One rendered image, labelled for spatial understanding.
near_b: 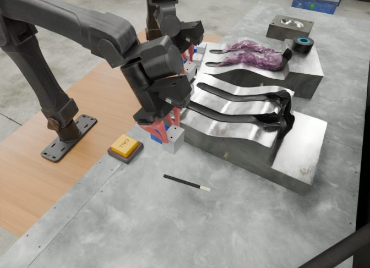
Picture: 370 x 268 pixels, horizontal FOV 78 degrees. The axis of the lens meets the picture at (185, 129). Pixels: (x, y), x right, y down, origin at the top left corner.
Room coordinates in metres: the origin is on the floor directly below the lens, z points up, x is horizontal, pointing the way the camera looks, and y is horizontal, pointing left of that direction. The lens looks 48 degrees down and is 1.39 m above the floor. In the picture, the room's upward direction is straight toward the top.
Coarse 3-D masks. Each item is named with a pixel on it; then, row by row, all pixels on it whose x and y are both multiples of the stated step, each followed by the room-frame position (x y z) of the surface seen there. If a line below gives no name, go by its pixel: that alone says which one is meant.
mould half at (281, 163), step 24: (192, 96) 0.60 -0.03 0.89; (216, 96) 0.60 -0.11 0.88; (192, 120) 0.49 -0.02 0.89; (312, 120) 0.51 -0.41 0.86; (192, 144) 0.46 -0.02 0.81; (216, 144) 0.42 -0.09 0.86; (240, 144) 0.38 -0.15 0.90; (264, 144) 0.36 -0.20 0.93; (288, 144) 0.42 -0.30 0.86; (312, 144) 0.42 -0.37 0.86; (264, 168) 0.34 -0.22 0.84; (288, 168) 0.33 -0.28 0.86; (312, 168) 0.33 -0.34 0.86
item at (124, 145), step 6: (120, 138) 0.46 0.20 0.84; (126, 138) 0.46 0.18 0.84; (132, 138) 0.46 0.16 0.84; (114, 144) 0.43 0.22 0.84; (120, 144) 0.43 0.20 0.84; (126, 144) 0.43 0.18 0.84; (132, 144) 0.43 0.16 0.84; (138, 144) 0.45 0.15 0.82; (114, 150) 0.42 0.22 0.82; (120, 150) 0.41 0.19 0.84; (126, 150) 0.41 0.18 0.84; (132, 150) 0.42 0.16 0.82; (126, 156) 0.40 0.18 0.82
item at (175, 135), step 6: (174, 126) 0.39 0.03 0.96; (168, 132) 0.37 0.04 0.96; (174, 132) 0.37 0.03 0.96; (180, 132) 0.38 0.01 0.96; (156, 138) 0.37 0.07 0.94; (168, 138) 0.35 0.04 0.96; (174, 138) 0.36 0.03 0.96; (180, 138) 0.37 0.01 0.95; (162, 144) 0.36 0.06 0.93; (168, 144) 0.35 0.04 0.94; (174, 144) 0.34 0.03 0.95; (180, 144) 0.37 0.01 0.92; (168, 150) 0.35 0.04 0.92; (174, 150) 0.34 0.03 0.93
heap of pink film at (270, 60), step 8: (240, 40) 0.96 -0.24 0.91; (248, 40) 0.93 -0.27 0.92; (224, 48) 0.96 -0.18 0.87; (232, 48) 0.91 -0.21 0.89; (240, 48) 0.90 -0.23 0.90; (248, 48) 0.89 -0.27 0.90; (256, 48) 0.89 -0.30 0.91; (264, 48) 0.91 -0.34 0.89; (232, 56) 0.83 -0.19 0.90; (240, 56) 0.82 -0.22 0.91; (248, 56) 0.80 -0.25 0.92; (256, 56) 0.83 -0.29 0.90; (264, 56) 0.85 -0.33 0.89; (272, 56) 0.84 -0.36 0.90; (280, 56) 0.85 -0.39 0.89; (224, 64) 0.82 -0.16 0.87; (256, 64) 0.78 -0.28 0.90; (264, 64) 0.79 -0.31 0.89; (272, 64) 0.79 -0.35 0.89; (280, 64) 0.79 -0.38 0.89
